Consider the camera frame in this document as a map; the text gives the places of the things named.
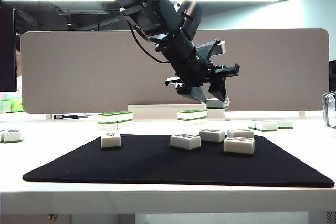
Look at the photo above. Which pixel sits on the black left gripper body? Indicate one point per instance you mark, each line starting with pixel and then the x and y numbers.
pixel 194 87

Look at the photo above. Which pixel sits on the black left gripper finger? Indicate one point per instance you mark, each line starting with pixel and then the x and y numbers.
pixel 219 89
pixel 198 95

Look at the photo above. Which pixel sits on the white bamboo mahjong tile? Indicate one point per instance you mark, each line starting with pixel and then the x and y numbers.
pixel 252 125
pixel 239 147
pixel 266 126
pixel 13 137
pixel 212 136
pixel 185 142

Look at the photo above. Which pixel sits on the three-bamboo mahjong tile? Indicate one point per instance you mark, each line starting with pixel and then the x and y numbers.
pixel 240 132

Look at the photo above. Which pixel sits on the bird mahjong tile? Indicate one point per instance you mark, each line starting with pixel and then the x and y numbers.
pixel 110 141

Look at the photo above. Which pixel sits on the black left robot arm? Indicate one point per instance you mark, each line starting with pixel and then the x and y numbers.
pixel 178 43

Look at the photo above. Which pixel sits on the bamboo mahjong tile red mark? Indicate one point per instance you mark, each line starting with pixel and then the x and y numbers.
pixel 285 124

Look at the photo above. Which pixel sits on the black mouse mat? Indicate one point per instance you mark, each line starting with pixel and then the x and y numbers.
pixel 157 166

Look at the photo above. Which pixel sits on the white divider foot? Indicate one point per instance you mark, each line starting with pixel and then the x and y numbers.
pixel 49 116
pixel 302 113

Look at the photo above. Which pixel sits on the clear faceted plastic mug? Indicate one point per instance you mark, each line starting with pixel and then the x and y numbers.
pixel 330 111

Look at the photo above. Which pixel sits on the black device behind divider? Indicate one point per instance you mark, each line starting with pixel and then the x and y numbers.
pixel 333 75

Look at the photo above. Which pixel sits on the beige desk divider panel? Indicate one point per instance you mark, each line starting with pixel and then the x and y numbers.
pixel 65 72

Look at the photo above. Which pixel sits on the black blue screwdriver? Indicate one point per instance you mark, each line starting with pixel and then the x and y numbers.
pixel 65 116

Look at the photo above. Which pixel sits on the round ceiling spotlight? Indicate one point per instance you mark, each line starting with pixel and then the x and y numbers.
pixel 68 23

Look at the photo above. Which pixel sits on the grey perforated panel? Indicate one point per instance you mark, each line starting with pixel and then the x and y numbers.
pixel 330 217

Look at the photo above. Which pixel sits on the person behind divider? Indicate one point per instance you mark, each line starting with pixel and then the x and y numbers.
pixel 19 58

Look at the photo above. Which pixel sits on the green white box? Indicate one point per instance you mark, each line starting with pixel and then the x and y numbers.
pixel 17 105
pixel 5 106

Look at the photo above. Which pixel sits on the metal table bolt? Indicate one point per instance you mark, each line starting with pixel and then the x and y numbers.
pixel 52 217

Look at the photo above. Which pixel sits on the black monitor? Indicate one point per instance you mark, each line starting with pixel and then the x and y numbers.
pixel 6 51

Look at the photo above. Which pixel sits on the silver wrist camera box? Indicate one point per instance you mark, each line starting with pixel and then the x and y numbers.
pixel 220 48

